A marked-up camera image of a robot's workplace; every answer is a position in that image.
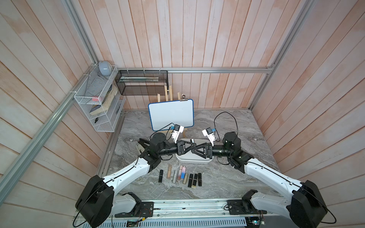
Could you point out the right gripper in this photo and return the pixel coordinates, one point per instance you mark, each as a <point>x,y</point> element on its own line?
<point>208,149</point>

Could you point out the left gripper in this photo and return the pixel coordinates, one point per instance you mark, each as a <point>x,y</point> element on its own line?
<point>180,147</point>

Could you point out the white storage box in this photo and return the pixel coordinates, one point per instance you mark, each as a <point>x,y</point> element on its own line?
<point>194,159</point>

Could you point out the black lipstick tube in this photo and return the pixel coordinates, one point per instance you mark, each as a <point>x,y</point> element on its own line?
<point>199,179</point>

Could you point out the gold black square lipstick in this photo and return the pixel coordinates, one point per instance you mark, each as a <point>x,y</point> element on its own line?
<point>195,180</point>

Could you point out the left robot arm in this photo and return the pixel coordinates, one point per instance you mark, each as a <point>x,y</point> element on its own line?
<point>96,202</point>

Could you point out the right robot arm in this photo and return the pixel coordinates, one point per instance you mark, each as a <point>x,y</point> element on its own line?
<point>299,201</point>

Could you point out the pink blue lipstick tube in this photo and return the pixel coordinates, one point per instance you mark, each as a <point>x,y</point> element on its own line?
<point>183,172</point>

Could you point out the pink frosted lipstick tube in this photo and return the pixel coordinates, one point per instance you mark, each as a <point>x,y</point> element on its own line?
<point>179,173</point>

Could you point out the gold lipstick tube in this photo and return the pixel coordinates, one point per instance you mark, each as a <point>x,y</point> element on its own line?
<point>185,178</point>

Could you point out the beige lipstick tube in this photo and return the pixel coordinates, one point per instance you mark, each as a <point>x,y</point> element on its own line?
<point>169,171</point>

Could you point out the silver lipstick tube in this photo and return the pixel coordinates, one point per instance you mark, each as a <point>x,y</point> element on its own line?
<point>175,176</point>

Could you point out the black lipstick gold band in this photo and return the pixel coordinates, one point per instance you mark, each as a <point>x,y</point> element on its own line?
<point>190,182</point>

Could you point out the black lipstick silver band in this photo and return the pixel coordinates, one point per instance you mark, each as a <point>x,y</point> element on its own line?
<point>160,176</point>

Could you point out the blue framed whiteboard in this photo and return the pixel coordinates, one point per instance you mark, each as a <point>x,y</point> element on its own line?
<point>159,119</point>

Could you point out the metal binder clip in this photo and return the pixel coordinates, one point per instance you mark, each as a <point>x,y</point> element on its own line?
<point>183,97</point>

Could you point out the black mesh basket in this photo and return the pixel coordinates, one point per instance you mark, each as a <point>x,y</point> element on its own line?
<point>142,82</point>

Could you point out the grey round speaker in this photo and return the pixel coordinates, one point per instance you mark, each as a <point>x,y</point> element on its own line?
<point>105,68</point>

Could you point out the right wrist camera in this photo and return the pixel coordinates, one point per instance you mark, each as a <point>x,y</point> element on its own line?
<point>208,134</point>

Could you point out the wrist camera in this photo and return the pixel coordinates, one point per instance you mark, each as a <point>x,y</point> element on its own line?
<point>176,132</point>
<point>208,134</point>

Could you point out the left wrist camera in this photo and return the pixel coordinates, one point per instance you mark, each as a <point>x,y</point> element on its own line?
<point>176,132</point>

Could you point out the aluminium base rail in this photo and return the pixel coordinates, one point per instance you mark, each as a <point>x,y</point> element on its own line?
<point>195,213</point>

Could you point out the white wire shelf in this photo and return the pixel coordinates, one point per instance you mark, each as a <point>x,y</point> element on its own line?
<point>93,84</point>

